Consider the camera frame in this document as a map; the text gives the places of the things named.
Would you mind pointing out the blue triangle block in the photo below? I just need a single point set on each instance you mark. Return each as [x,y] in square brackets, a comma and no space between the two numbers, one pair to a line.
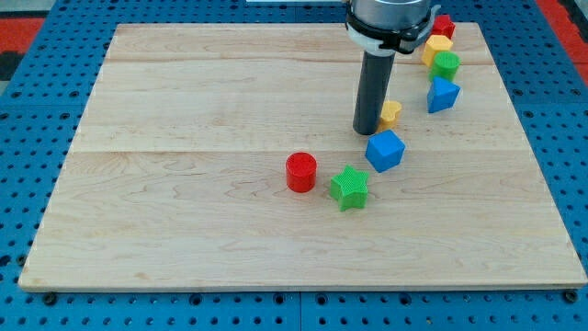
[442,95]

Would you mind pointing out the red block at back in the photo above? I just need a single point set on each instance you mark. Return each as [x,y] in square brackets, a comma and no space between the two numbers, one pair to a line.
[444,25]

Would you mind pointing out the blue cube block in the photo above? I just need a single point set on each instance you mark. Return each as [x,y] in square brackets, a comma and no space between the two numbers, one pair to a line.
[384,150]

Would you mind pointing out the yellow hexagon block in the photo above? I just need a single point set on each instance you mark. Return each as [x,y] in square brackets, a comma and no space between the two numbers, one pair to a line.
[434,45]

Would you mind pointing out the red cylinder block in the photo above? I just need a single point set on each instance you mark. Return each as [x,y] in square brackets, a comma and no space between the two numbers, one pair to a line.
[301,170]

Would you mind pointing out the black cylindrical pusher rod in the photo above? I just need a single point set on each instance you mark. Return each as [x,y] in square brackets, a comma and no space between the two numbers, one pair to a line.
[372,89]

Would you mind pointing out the green cylinder block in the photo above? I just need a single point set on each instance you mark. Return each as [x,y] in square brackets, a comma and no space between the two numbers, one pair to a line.
[445,65]

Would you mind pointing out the light wooden board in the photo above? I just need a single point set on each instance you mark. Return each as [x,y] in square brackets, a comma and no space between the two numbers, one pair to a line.
[175,180]

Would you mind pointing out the green star block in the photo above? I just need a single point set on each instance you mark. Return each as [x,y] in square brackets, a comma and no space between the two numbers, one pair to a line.
[350,188]

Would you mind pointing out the yellow heart block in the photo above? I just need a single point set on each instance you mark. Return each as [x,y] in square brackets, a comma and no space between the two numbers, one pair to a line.
[390,115]

